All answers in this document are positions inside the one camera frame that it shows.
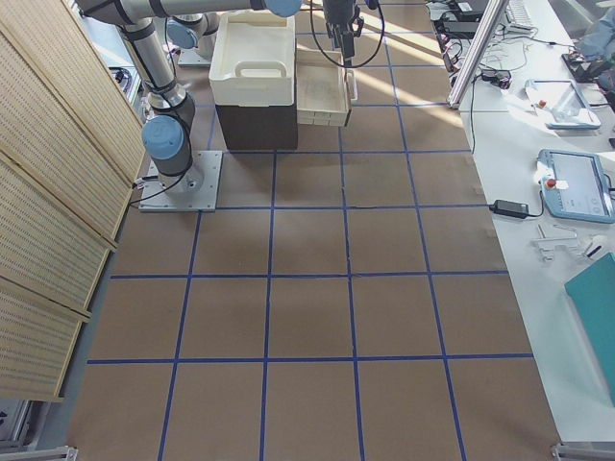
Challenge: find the aluminium frame post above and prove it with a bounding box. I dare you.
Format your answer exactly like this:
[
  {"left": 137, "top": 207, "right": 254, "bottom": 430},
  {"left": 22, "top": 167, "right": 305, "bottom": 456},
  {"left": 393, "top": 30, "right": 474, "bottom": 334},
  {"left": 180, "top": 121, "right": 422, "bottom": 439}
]
[{"left": 447, "top": 0, "right": 509, "bottom": 109}]

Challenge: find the wooden pegboard panel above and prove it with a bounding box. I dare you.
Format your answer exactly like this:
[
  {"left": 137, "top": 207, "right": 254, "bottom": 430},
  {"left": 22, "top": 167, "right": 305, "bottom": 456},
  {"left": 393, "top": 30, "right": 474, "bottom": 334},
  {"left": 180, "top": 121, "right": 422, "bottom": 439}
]
[{"left": 1, "top": 1, "right": 144, "bottom": 401}]

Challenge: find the clear acrylic bracket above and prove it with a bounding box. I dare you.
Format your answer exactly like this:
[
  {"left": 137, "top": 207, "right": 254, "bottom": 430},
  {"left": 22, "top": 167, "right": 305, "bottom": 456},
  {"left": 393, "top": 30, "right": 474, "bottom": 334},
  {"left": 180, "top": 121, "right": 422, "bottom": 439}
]
[{"left": 530, "top": 224, "right": 590, "bottom": 263}]

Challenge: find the dark brown drawer cabinet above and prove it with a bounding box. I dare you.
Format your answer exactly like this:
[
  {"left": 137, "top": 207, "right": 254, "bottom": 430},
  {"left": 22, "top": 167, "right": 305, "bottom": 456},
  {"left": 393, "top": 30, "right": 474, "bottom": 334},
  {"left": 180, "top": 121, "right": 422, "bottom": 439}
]
[{"left": 216, "top": 105, "right": 298, "bottom": 151}]

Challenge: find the near teach pendant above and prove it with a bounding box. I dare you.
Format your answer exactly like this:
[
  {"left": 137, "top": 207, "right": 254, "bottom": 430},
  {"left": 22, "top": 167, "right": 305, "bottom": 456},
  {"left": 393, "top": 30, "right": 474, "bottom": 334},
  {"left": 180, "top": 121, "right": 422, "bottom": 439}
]
[{"left": 536, "top": 149, "right": 614, "bottom": 224}]

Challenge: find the black power adapter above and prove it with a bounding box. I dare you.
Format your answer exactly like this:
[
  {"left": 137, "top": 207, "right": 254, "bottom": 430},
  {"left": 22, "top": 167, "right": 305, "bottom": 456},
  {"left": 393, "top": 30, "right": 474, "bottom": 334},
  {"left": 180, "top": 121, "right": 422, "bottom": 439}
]
[{"left": 488, "top": 200, "right": 529, "bottom": 219}]

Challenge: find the teal box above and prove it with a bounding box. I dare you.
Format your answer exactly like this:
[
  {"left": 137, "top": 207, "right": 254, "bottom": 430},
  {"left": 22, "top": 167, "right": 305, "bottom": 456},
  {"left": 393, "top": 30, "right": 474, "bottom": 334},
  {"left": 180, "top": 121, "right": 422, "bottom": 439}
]
[{"left": 565, "top": 253, "right": 614, "bottom": 386}]

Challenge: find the teach pendant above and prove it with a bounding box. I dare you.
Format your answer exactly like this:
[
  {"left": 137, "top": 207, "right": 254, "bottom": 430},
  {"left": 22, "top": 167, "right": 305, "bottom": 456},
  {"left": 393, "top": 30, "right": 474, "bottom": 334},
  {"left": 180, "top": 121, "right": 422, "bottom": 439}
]
[
  {"left": 536, "top": 149, "right": 614, "bottom": 224},
  {"left": 525, "top": 79, "right": 602, "bottom": 130}
]

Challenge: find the wooden drawer with white handle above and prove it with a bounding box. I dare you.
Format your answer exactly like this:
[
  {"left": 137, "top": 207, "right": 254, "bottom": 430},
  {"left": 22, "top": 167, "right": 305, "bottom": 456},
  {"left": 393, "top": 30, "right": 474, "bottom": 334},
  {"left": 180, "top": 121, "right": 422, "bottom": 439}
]
[{"left": 296, "top": 48, "right": 358, "bottom": 127}]

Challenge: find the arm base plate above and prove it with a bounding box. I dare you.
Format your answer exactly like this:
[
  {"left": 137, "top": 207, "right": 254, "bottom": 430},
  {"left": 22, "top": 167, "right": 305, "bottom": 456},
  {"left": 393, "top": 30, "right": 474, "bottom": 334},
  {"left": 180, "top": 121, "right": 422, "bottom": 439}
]
[{"left": 136, "top": 151, "right": 224, "bottom": 212}]

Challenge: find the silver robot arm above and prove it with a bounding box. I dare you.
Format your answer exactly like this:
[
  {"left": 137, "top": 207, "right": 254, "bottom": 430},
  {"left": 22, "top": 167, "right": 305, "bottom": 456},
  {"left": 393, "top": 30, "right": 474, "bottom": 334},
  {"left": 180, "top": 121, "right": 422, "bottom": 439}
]
[{"left": 78, "top": 1, "right": 303, "bottom": 193}]

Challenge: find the white plastic tray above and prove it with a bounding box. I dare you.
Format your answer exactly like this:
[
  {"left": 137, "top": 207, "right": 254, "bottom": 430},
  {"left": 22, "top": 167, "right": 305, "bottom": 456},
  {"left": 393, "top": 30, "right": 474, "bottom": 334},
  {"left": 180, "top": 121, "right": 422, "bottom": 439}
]
[{"left": 209, "top": 10, "right": 295, "bottom": 107}]

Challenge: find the far teach pendant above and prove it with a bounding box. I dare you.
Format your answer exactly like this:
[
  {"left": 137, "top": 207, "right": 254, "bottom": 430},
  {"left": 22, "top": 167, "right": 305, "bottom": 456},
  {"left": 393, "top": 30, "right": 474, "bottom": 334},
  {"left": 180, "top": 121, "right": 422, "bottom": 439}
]
[{"left": 525, "top": 79, "right": 602, "bottom": 130}]

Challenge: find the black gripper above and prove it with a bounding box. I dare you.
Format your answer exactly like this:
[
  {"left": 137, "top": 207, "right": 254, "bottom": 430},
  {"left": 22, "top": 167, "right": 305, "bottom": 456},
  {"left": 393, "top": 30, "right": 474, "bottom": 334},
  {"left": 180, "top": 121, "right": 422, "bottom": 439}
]
[{"left": 323, "top": 0, "right": 361, "bottom": 67}]

